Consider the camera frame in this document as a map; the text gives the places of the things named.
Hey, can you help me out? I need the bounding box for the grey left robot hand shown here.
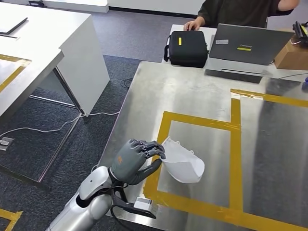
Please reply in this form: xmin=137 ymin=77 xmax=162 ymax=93
xmin=109 ymin=139 xmax=166 ymax=186

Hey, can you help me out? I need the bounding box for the white plastic shell part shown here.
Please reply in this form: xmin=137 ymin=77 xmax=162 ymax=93
xmin=161 ymin=137 xmax=205 ymax=184

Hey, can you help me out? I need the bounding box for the stainless steel workbench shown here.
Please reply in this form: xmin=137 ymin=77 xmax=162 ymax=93
xmin=97 ymin=60 xmax=308 ymax=231

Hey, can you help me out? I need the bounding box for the black carrying case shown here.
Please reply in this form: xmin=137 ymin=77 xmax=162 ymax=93
xmin=164 ymin=30 xmax=209 ymax=68

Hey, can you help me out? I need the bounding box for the stainless steel table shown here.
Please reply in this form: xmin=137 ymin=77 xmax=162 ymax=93
xmin=0 ymin=49 xmax=87 ymax=189

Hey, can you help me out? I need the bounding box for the yellow floor tape marking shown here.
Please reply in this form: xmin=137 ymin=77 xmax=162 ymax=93
xmin=0 ymin=208 xmax=23 ymax=231

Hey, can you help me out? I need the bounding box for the metal floor socket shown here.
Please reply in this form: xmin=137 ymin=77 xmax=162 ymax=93
xmin=0 ymin=137 xmax=14 ymax=152

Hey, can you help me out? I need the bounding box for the dark grey laptop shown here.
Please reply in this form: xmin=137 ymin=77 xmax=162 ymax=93
xmin=205 ymin=23 xmax=295 ymax=84

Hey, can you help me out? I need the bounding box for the grey closed laptop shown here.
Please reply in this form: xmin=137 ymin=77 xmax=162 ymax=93
xmin=0 ymin=16 xmax=29 ymax=36

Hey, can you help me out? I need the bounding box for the person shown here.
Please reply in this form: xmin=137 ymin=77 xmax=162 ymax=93
xmin=183 ymin=0 xmax=301 ymax=32

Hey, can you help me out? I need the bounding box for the brown cardboard box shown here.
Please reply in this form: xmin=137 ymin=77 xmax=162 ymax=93
xmin=274 ymin=30 xmax=308 ymax=71

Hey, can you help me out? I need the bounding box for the black device with yellow label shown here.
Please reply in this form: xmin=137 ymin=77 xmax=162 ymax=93
xmin=292 ymin=20 xmax=308 ymax=49

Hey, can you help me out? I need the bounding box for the white floor cable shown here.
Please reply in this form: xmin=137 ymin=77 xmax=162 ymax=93
xmin=0 ymin=111 xmax=120 ymax=138

